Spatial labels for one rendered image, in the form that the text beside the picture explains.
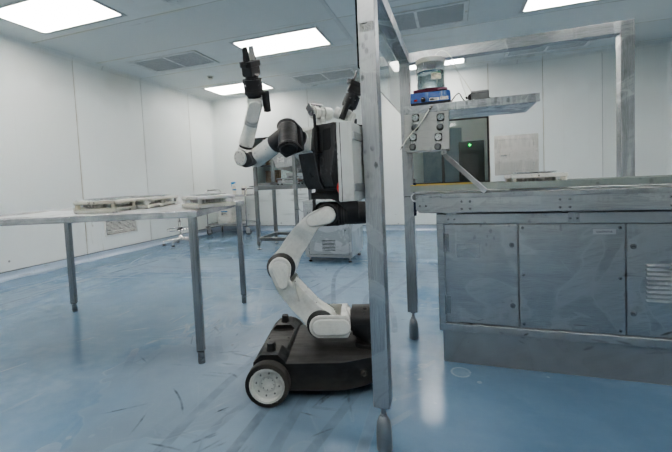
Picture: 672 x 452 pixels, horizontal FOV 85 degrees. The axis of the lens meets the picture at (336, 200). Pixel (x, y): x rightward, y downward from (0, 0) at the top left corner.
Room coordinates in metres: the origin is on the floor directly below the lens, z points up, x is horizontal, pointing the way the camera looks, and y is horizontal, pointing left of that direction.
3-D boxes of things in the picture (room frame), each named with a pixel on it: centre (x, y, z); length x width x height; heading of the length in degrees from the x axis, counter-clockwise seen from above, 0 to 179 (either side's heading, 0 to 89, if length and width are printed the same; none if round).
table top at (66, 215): (2.52, 1.52, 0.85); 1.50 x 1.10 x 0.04; 91
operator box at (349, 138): (1.27, -0.06, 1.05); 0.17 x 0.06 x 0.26; 162
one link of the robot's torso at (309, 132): (1.82, 0.02, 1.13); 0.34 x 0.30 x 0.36; 131
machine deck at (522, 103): (1.96, -0.72, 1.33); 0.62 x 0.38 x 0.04; 72
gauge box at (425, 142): (1.89, -0.48, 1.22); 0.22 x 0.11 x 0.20; 72
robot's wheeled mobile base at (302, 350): (1.85, 0.08, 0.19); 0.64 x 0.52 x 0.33; 87
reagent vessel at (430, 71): (1.98, -0.53, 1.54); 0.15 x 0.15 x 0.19
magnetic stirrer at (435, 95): (1.97, -0.53, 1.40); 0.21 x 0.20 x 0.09; 162
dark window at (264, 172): (7.72, 1.12, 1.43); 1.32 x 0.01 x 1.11; 72
